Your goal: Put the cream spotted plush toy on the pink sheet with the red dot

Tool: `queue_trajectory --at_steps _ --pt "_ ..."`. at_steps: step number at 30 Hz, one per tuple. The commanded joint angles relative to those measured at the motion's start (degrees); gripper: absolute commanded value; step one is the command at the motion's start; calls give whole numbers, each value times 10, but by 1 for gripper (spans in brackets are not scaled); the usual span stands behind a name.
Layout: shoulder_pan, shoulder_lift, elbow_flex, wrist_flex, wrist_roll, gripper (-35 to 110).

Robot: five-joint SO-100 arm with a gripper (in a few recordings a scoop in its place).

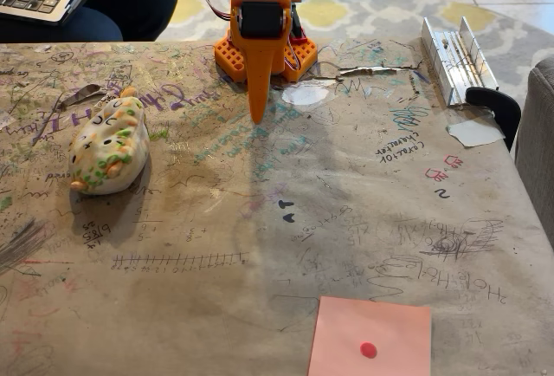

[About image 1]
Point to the orange gripper with motor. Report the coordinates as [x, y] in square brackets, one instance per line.
[258, 19]

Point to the small red round object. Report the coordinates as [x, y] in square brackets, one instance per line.
[368, 350]

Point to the white tape patch, oval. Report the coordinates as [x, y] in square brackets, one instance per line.
[305, 94]

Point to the grey yellow patterned rug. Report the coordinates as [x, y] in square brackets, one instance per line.
[389, 12]

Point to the person in blue clothing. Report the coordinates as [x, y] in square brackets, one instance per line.
[130, 8]

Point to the brown scribbled paper table cover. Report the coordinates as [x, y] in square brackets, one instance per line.
[242, 263]

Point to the grey torn paper scrap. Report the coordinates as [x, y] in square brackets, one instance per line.
[80, 94]

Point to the white tape patch, angular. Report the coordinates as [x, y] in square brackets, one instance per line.
[474, 132]

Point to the pink sticky note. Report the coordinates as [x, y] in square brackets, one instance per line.
[389, 324]

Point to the aluminium rail profile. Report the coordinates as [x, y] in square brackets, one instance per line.
[456, 60]

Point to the black curved bracket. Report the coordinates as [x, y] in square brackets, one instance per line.
[504, 107]

